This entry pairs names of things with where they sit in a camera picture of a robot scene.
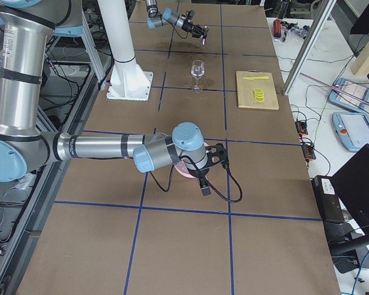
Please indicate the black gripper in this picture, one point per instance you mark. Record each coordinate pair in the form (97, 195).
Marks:
(194, 28)
(200, 174)

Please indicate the small metal jigger cup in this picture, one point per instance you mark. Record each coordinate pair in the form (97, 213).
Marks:
(204, 35)

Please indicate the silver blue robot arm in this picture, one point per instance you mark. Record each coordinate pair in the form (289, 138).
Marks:
(23, 148)
(169, 17)

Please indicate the pile of clear ice cubes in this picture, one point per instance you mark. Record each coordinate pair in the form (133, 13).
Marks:
(181, 167)

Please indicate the clear wine glass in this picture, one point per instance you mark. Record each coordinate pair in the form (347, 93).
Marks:
(197, 72)

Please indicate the pink bowl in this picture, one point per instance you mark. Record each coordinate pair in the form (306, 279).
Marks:
(184, 173)

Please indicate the yellow lemon slices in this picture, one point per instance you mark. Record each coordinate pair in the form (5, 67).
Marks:
(258, 95)

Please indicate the bamboo cutting board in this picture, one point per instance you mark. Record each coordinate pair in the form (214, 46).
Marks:
(245, 88)

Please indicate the yellow plastic knife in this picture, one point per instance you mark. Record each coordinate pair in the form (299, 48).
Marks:
(252, 78)

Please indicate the red cylinder can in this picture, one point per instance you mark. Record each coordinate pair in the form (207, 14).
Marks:
(276, 28)

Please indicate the black box device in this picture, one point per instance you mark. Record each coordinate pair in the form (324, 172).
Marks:
(326, 199)

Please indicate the far blue teach pendant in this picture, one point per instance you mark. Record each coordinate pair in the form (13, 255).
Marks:
(339, 99)

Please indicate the blue teach pendant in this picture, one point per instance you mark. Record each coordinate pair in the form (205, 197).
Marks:
(352, 129)
(339, 99)

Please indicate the near blue teach pendant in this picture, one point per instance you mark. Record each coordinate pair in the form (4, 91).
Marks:
(352, 129)

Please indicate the black monitor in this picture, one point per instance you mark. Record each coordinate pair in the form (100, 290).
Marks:
(351, 185)

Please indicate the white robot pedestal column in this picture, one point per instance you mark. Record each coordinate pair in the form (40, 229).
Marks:
(128, 81)

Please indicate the aluminium frame post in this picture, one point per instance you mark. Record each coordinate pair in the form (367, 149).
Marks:
(316, 27)

